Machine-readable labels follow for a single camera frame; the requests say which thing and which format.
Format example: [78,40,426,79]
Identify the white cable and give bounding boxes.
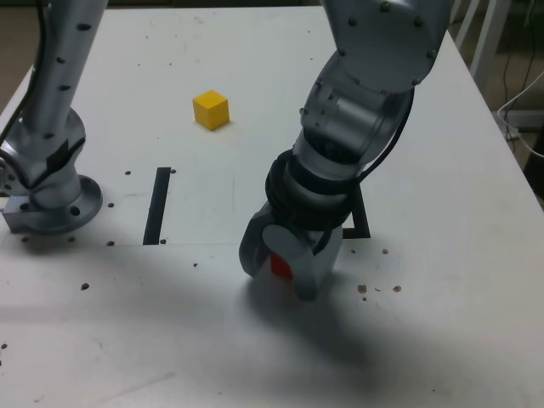
[496,70,544,158]

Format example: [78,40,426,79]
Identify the yellow cube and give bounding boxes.
[192,89,231,132]

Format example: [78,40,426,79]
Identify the black tape square outline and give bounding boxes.
[339,184,371,240]

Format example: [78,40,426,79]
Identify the red cube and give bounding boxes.
[270,252,295,282]

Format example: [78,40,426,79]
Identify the black tape strip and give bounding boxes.
[142,167,172,247]

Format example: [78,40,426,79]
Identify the white furniture frame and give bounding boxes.
[450,0,513,88]

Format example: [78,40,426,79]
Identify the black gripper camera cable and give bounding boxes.
[312,91,416,256]

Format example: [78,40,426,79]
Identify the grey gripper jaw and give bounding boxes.
[238,203,277,281]
[261,223,343,303]

